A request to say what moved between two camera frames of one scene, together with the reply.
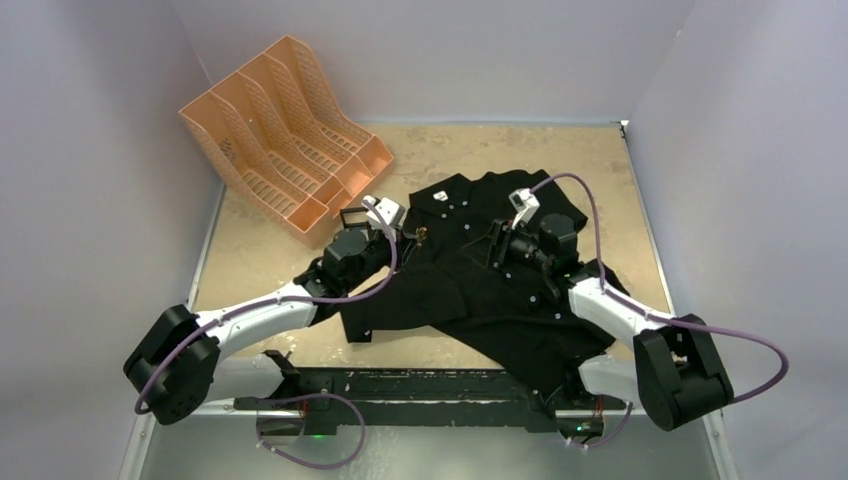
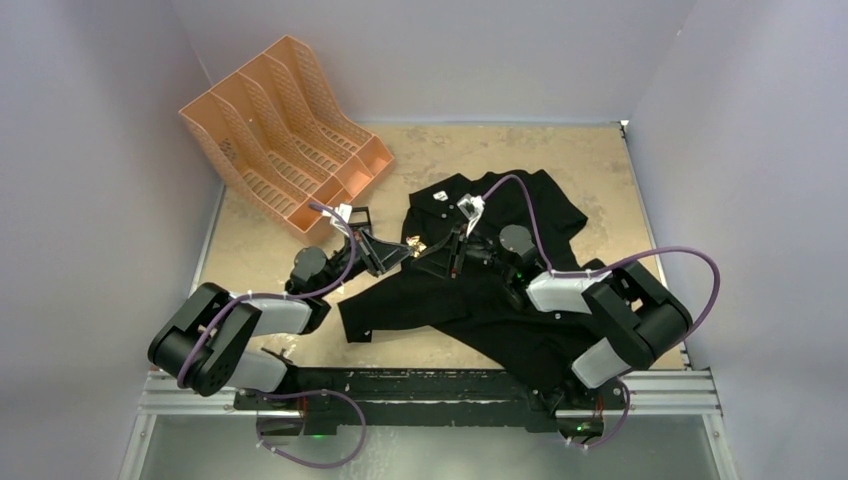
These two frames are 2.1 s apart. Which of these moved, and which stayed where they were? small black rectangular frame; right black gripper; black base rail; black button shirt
Moved: right black gripper
Stayed: black base rail; black button shirt; small black rectangular frame
